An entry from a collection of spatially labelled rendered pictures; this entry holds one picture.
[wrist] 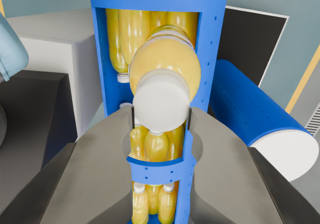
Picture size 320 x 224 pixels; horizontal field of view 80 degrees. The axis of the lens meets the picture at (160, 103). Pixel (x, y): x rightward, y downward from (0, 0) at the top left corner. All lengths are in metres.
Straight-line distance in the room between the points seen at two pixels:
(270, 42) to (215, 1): 1.28
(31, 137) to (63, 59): 0.18
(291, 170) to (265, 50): 0.96
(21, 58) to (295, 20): 1.79
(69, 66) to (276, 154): 0.74
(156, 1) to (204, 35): 0.11
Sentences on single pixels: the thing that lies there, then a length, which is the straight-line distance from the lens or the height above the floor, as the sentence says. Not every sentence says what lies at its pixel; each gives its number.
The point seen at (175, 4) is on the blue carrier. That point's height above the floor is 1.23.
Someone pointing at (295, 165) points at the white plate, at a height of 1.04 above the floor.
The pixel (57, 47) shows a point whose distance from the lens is 0.48.
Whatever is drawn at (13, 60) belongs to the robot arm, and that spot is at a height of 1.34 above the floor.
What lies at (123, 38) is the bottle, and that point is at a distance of 0.44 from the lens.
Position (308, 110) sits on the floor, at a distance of 2.31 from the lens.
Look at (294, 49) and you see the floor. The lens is 1.94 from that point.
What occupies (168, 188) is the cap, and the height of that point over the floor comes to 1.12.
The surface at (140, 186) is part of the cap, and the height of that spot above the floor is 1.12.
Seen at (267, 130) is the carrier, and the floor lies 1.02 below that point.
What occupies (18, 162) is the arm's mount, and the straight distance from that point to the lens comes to 0.46.
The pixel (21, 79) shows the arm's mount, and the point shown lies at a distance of 0.49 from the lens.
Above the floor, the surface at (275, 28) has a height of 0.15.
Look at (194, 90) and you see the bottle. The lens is 0.16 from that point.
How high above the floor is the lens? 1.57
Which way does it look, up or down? 61 degrees down
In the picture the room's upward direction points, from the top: 180 degrees clockwise
